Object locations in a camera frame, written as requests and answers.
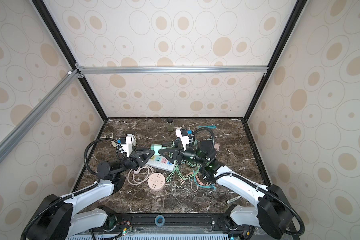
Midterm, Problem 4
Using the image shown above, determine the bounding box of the pink round hub cable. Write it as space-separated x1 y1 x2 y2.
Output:
127 164 154 186

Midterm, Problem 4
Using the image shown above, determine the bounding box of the pink round socket hub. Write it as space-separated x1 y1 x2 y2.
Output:
148 173 166 192

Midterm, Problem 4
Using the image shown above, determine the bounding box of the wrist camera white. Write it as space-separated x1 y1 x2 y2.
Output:
175 127 194 151
118 134 137 157

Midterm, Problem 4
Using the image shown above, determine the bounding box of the teal utility knife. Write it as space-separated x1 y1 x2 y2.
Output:
196 125 217 130

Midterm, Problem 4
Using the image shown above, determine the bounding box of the glass spice jar black lid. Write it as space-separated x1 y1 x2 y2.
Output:
167 118 174 132

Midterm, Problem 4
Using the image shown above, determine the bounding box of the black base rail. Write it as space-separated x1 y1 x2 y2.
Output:
65 212 301 240

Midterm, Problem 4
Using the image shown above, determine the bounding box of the silver aluminium bar back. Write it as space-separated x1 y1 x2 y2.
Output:
79 66 268 74

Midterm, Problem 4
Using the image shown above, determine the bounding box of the silver aluminium bar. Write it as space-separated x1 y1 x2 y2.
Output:
79 66 268 74
0 70 79 164

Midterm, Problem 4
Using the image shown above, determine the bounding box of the silver aluminium bar left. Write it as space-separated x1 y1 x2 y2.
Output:
0 70 79 164

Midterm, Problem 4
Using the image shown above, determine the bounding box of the white colourful power strip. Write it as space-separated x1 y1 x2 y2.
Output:
146 155 175 172

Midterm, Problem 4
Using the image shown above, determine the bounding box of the green charger cable bundle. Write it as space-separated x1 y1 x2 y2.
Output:
165 161 205 193

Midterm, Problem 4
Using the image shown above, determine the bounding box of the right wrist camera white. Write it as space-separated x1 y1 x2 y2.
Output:
175 127 194 151

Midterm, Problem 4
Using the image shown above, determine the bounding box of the green charger plug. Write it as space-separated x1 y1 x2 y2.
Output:
150 144 163 155

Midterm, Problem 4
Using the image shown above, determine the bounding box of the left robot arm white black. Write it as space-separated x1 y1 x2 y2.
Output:
21 137 155 240

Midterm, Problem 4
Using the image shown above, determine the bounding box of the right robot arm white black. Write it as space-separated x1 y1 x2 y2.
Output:
155 127 306 240

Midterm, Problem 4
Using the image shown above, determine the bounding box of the blue tape roll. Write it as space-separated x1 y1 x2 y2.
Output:
155 215 165 227

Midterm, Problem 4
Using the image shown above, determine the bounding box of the white power strip cable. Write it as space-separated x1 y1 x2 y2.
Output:
112 134 137 148

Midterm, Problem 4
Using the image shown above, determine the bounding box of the pink charger plug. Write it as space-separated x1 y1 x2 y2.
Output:
214 143 220 151

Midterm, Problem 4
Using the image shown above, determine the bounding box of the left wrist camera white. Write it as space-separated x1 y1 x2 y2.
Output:
118 134 137 157

